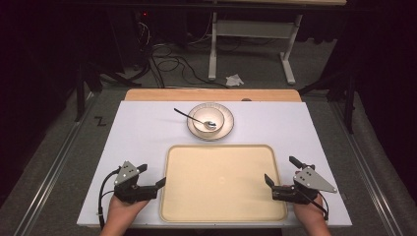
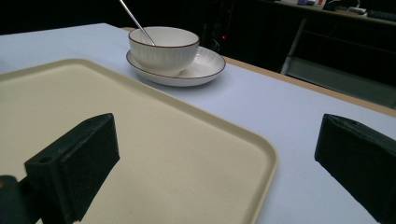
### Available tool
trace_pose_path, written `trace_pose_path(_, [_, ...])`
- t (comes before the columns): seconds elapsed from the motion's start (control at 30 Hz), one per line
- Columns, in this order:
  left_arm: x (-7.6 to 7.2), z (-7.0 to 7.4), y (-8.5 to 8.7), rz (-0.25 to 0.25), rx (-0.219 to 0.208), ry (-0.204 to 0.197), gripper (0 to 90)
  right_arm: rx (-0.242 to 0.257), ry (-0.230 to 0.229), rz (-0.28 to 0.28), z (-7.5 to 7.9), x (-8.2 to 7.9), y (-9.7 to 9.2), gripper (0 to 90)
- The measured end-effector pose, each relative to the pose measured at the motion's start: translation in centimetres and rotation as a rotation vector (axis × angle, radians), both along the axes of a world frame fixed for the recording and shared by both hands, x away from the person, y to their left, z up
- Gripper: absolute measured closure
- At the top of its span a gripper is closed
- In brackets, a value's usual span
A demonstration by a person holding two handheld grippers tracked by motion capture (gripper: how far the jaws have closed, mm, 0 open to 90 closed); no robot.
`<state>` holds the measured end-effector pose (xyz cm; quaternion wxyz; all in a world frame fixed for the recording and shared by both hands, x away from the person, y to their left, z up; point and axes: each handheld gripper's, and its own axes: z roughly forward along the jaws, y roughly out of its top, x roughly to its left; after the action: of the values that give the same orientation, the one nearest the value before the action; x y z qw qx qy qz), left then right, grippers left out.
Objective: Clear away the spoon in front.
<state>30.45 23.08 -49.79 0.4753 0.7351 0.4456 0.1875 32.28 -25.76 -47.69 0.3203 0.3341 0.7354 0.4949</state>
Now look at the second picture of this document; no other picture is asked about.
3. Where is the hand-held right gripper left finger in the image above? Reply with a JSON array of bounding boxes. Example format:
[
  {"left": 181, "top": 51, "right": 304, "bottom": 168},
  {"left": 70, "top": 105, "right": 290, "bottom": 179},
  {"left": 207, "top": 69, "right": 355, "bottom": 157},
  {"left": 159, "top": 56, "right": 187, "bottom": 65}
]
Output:
[{"left": 23, "top": 112, "right": 120, "bottom": 224}]

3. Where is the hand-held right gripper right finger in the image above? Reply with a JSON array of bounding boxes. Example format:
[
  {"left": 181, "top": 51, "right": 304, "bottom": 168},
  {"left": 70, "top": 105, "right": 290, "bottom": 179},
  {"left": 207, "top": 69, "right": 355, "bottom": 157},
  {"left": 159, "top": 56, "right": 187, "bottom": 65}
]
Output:
[{"left": 314, "top": 113, "right": 396, "bottom": 224}]

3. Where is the beige plastic tray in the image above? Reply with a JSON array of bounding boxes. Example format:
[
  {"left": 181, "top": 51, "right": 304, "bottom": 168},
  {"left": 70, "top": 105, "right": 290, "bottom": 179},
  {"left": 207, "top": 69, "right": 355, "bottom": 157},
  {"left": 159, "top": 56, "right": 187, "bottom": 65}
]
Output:
[{"left": 0, "top": 58, "right": 279, "bottom": 224}]

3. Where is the dark shelf unit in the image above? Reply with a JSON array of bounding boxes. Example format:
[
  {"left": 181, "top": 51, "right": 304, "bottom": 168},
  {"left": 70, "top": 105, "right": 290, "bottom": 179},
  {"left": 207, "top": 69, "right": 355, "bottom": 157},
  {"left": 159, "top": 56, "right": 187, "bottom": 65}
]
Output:
[{"left": 230, "top": 0, "right": 396, "bottom": 110}]

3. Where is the white ribbed bowl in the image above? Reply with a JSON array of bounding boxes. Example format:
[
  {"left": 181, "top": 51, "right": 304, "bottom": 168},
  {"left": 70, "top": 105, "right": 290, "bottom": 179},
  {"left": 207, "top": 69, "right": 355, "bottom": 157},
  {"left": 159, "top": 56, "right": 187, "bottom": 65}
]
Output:
[{"left": 128, "top": 26, "right": 201, "bottom": 77}]

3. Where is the metal spoon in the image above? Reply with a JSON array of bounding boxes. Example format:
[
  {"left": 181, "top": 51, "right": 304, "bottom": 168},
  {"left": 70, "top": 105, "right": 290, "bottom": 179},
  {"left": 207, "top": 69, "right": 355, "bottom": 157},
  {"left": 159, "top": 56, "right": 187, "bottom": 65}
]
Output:
[{"left": 119, "top": 0, "right": 156, "bottom": 47}]

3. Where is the white ribbed plate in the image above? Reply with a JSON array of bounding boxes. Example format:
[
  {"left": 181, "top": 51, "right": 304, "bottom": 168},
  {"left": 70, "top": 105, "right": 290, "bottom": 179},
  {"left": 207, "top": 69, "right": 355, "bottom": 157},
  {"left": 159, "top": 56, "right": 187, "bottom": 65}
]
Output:
[{"left": 125, "top": 46, "right": 227, "bottom": 88}]

